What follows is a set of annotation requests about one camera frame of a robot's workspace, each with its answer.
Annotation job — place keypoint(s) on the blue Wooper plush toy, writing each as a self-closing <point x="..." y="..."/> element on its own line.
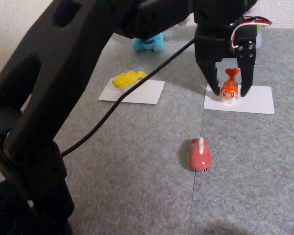
<point x="147" y="45"/>

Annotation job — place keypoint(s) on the pink sushi figure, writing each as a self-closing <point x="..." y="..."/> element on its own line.
<point x="199" y="159"/>

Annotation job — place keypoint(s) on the white rectangular card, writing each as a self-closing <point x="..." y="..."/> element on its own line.
<point x="147" y="94"/>
<point x="257" y="102"/>

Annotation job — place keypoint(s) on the orange shrimp sushi figure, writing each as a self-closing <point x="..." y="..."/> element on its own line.
<point x="229" y="91"/>

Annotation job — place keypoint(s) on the purple Goomy plush toy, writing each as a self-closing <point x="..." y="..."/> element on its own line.
<point x="259" y="39"/>

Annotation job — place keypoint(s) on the yellow egg sushi figure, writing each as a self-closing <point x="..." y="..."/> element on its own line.
<point x="125" y="79"/>

